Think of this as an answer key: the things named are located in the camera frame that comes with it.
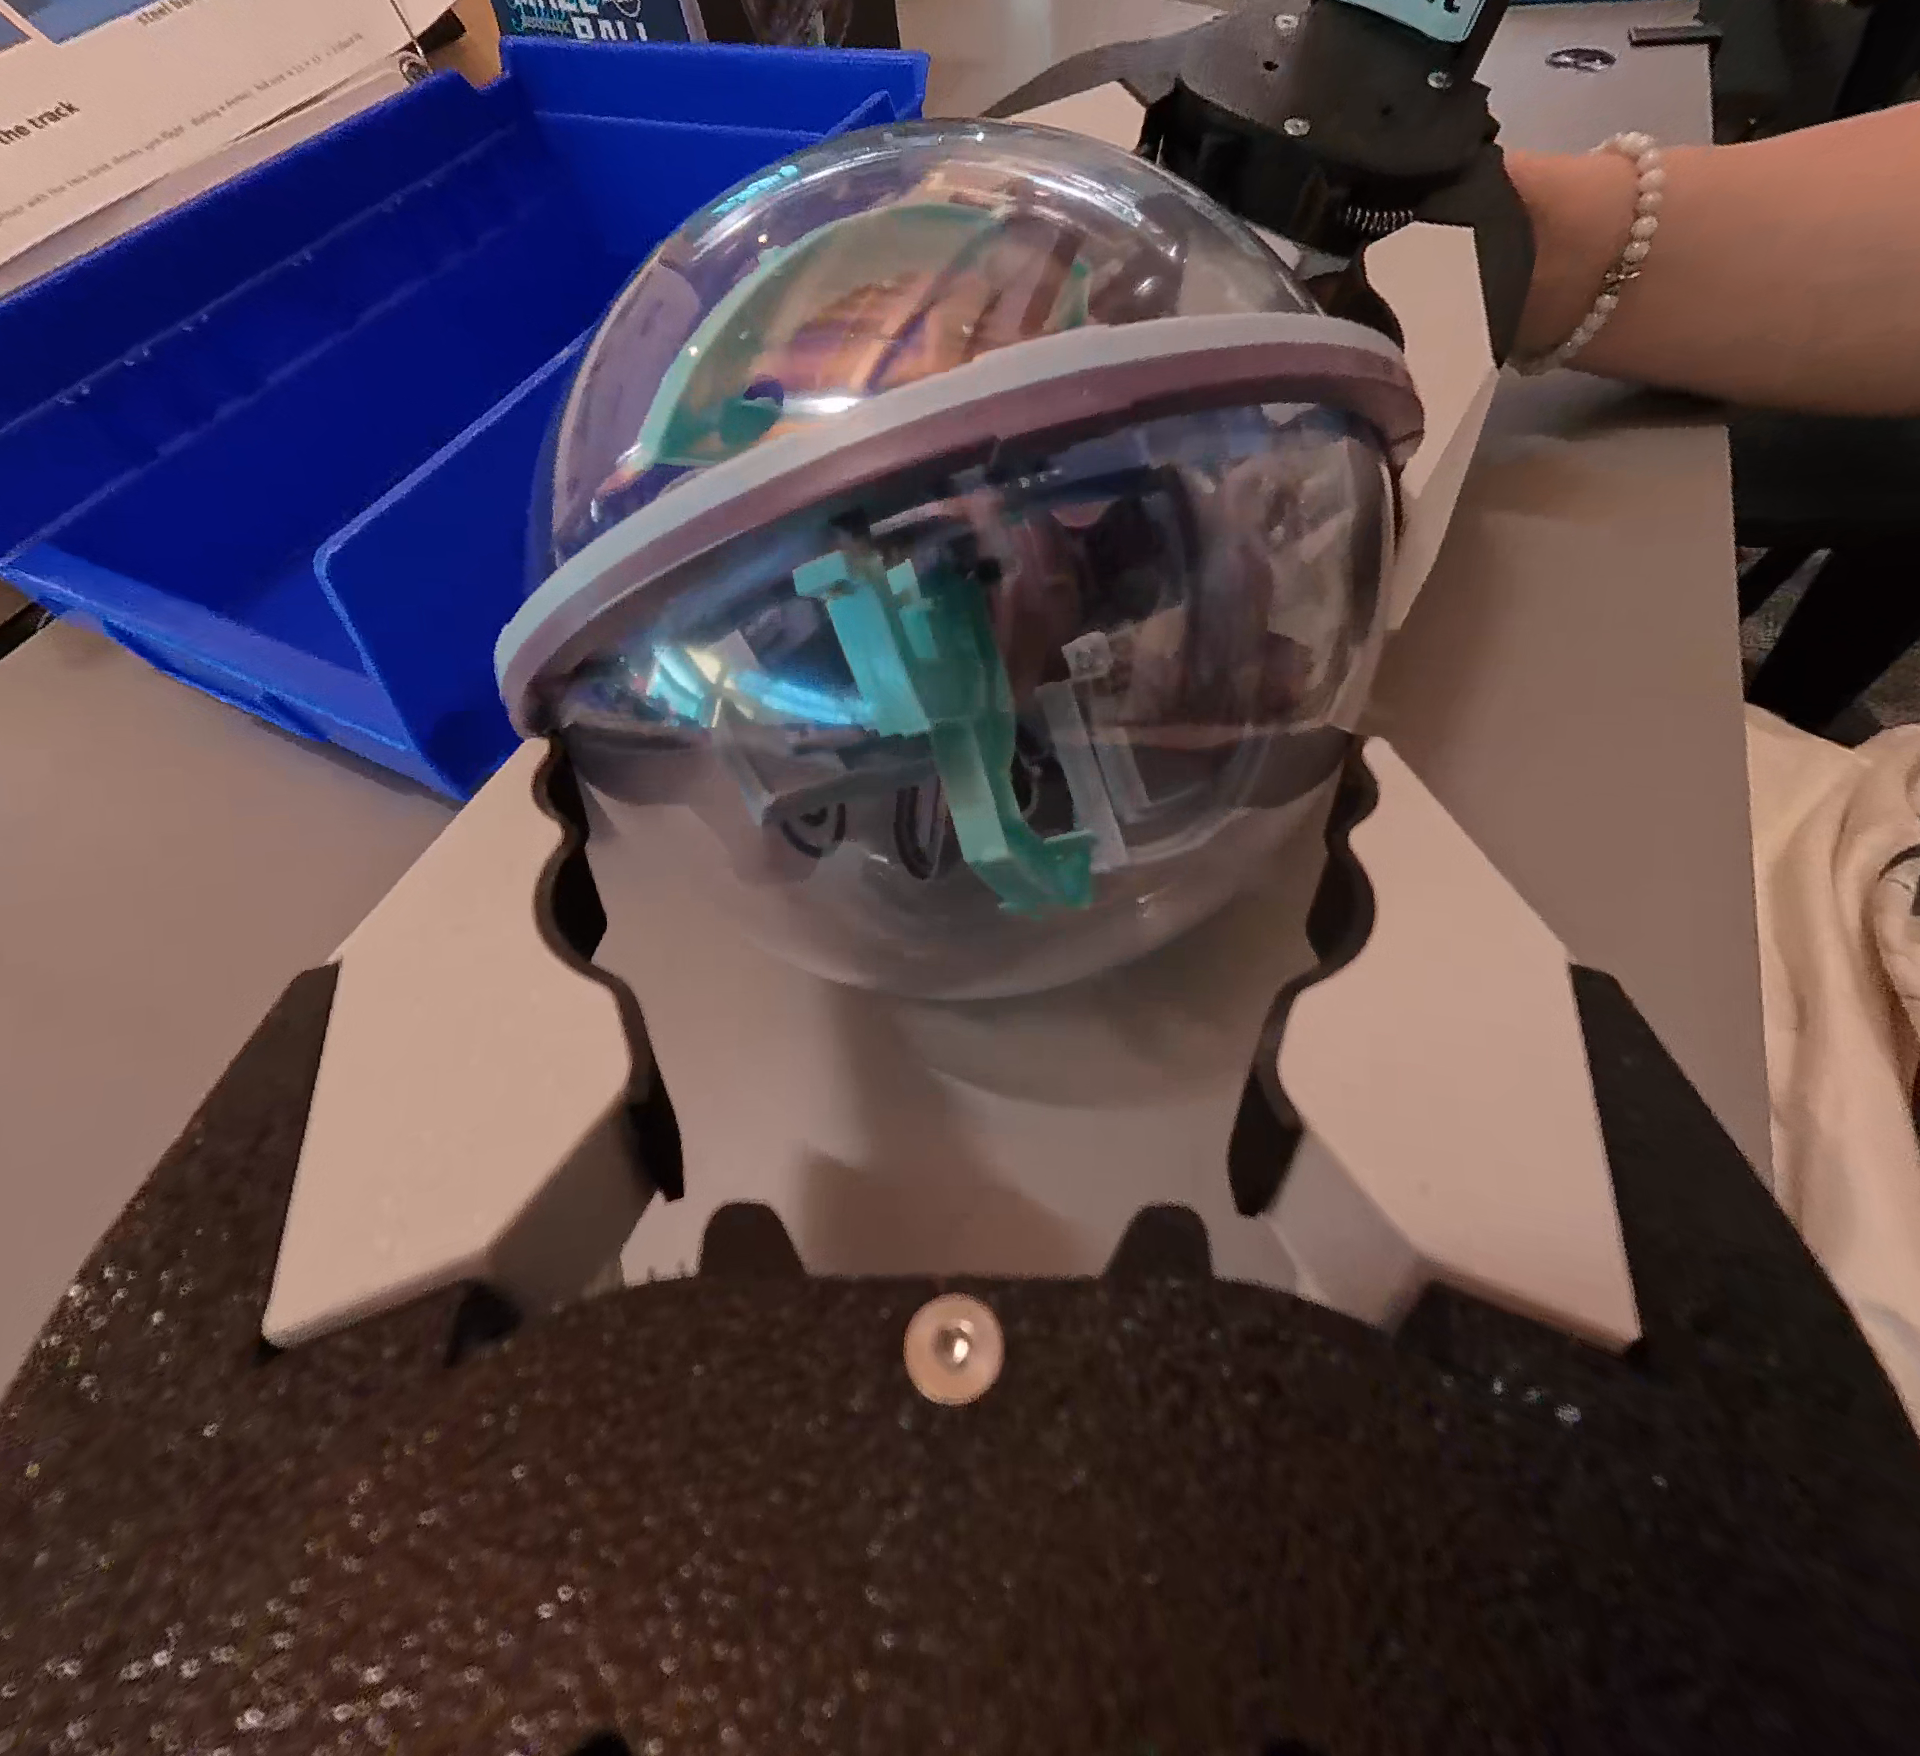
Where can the blue plastic bin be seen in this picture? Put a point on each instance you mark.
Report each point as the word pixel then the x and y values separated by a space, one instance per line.
pixel 301 436

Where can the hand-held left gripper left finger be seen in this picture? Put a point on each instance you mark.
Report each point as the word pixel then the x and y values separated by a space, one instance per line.
pixel 451 1126

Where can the person's right hand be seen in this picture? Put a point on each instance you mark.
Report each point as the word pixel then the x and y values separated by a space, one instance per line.
pixel 1567 241

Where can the person's right forearm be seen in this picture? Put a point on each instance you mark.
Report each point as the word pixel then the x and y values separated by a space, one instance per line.
pixel 1786 256

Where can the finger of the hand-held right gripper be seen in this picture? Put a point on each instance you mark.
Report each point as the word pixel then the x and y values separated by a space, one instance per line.
pixel 1441 332
pixel 1139 61

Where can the white printed t-shirt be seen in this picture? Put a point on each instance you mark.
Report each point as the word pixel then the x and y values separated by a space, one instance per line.
pixel 1845 1037

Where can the printed instruction sheet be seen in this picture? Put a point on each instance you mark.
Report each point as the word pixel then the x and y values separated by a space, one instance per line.
pixel 179 61

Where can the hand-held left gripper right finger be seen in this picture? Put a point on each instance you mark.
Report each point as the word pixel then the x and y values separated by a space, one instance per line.
pixel 1455 1126

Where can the black office chair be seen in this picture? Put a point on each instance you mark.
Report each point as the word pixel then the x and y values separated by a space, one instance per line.
pixel 1829 558

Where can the clear plastic maze ball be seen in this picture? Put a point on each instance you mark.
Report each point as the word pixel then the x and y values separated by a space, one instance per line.
pixel 960 510

